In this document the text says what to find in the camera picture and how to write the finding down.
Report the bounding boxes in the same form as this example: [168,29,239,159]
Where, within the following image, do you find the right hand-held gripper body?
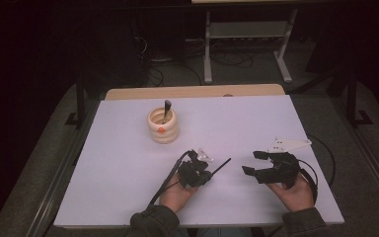
[254,137,312,190]

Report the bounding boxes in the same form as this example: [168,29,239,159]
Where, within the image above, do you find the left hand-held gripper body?
[177,147,215,190]

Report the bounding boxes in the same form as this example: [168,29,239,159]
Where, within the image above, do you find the black spoolie brush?
[209,157,232,178]

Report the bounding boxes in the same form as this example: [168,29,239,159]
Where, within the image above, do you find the cream ribbed brush holder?
[146,107,181,145]

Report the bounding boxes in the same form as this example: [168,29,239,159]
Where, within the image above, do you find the dark spoon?
[162,99,173,125]

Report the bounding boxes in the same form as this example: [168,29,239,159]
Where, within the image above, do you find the person's left hand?
[159,172,199,214]

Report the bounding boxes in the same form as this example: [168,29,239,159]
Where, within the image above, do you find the person's right hand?
[265,173,316,213]

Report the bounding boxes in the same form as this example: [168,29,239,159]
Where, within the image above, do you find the white board sheet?
[52,94,345,229]

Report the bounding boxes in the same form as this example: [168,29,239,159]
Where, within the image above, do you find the wooden table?
[104,83,286,102]

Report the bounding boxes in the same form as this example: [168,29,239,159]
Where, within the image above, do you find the black stand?
[64,73,91,130]
[327,63,375,128]

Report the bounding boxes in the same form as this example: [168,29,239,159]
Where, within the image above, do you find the white metal stand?
[202,9,299,85]

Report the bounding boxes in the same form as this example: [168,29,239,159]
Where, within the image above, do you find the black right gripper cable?
[295,159,320,205]

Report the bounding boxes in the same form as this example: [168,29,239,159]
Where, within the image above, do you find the thin black cable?
[307,133,337,189]

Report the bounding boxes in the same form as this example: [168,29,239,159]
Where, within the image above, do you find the black floor cables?
[131,33,255,87]

